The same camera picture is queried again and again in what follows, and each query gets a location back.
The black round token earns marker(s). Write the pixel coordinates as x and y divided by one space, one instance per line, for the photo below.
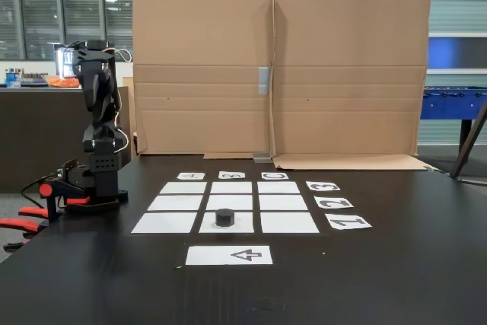
225 217

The white paper grid square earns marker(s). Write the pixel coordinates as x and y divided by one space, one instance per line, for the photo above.
290 223
231 187
283 202
163 223
243 228
229 201
174 203
279 187
183 188

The orange bag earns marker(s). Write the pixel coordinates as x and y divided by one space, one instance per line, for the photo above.
61 82

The bright lit screen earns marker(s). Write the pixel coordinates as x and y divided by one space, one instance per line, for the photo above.
62 60

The dark brown counter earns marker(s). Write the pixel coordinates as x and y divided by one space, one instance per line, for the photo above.
38 131

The red and black clamp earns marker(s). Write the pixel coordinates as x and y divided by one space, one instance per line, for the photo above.
72 200
23 223

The brown cardboard sheet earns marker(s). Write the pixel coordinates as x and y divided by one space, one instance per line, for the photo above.
350 36
198 36

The paper sheet letter A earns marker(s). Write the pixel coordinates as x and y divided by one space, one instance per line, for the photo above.
180 177

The paper sheet letter B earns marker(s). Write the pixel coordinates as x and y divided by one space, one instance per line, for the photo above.
222 173

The grey tape strip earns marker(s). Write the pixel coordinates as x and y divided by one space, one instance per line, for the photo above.
264 80
262 157

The paper sheet letter C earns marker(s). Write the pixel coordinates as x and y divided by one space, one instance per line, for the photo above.
265 178

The white arrow paper sheet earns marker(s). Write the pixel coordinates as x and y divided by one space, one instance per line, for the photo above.
209 255

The paper sheet number 3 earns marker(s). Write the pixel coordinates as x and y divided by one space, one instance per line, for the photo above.
311 189

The paper sheet number 2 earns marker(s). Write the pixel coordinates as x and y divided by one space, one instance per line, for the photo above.
320 206

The paper sheet number 1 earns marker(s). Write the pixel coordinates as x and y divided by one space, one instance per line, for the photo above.
335 226

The blue foosball table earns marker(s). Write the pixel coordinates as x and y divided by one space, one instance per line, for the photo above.
452 102

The dark slanted stand leg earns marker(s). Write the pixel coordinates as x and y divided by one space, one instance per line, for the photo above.
470 136

